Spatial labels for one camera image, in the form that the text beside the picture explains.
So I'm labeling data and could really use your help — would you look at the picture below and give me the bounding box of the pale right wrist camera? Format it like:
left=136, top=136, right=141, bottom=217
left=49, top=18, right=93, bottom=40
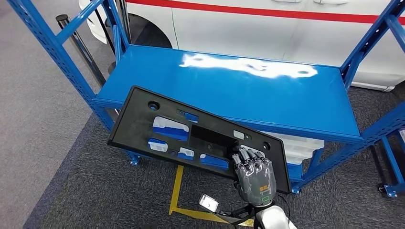
left=198, top=194, right=254, bottom=222

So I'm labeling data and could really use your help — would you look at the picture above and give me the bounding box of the blue metal shelf rack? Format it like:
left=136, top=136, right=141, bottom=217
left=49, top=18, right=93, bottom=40
left=6, top=0, right=405, bottom=198

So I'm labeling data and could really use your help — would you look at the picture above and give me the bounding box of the chrome stanchion post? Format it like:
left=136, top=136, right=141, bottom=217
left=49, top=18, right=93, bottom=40
left=116, top=0, right=131, bottom=43
left=55, top=14, right=107, bottom=87

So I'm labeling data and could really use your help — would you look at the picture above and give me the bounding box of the black plastic plate bracket part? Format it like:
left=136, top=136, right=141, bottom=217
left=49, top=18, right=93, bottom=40
left=107, top=85, right=291, bottom=194

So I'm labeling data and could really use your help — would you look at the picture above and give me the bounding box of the white car with red stripe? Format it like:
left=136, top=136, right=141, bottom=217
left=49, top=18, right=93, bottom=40
left=78, top=0, right=405, bottom=92

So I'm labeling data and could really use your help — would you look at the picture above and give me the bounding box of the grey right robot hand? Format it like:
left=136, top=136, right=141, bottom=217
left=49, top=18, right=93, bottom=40
left=232, top=146, right=277, bottom=208

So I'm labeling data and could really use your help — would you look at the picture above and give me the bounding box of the yellow floor tape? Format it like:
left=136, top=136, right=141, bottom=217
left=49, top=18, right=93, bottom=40
left=168, top=165, right=256, bottom=228

